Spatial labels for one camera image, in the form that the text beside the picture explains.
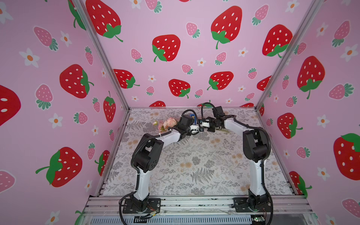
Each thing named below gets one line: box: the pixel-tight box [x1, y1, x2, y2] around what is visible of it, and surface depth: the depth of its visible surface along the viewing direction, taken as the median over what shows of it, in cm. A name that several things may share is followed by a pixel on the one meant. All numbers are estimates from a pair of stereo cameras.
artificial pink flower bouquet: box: [153, 117, 178, 133], surface depth 94 cm
